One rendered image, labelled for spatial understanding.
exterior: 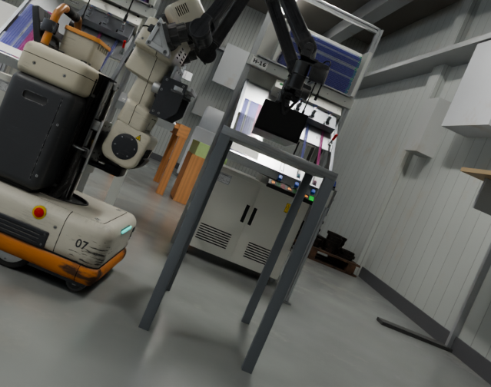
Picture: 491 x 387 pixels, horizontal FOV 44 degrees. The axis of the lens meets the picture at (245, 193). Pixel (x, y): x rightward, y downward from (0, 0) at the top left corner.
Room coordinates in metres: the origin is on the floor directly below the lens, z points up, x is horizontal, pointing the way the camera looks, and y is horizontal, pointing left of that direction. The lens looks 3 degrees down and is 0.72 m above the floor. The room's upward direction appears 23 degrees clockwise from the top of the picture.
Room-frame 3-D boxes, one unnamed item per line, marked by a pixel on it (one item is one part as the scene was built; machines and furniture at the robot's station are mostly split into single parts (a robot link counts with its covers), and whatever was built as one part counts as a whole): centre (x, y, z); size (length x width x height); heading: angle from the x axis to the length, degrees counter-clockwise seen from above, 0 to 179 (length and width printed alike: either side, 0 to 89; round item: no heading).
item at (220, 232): (4.10, -0.07, 0.65); 1.01 x 0.73 x 1.29; 8
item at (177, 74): (2.52, 0.44, 0.84); 0.28 x 0.16 x 0.22; 2
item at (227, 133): (2.54, -0.05, 0.40); 0.70 x 0.45 x 0.80; 2
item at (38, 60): (2.51, 0.82, 0.59); 0.55 x 0.34 x 0.83; 2
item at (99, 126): (2.58, 0.56, 0.53); 0.28 x 0.27 x 0.25; 2
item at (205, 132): (10.48, 0.94, 0.66); 0.68 x 0.60 x 1.32; 8
